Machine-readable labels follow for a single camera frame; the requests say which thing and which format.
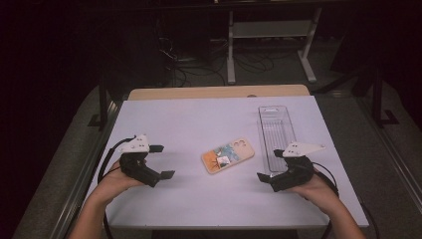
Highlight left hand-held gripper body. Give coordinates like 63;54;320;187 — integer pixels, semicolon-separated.
118;133;162;188

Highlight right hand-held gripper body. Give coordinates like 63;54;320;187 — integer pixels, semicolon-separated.
270;141;326;193

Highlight clear plastic tray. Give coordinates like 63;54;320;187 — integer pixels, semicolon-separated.
257;105;298;173

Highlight cream painted phone case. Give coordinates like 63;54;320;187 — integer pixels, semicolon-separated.
200;137;256;175

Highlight person's left hand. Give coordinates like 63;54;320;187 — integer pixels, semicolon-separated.
89;160;147;207

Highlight person's right hand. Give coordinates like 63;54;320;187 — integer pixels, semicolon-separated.
288;167;339;208

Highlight wooden table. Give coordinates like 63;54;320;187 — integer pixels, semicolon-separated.
127;84;312;102

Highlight black metal stand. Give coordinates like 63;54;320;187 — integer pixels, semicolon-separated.
88;78;115;132
371;63;401;128

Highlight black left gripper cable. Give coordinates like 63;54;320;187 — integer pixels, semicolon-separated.
97;134;137;239

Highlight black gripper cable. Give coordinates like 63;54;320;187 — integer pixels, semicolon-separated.
311;161;381;239
97;134;137;239

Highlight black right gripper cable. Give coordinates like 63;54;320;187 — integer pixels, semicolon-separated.
311;161;381;239

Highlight grey metal rail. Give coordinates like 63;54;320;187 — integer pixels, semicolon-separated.
361;96;422;213
49;99;123;239

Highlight tangled black floor cables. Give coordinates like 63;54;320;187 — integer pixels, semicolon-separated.
155;36;277;88

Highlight white metal desk frame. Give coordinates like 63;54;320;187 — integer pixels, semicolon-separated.
226;7;323;86

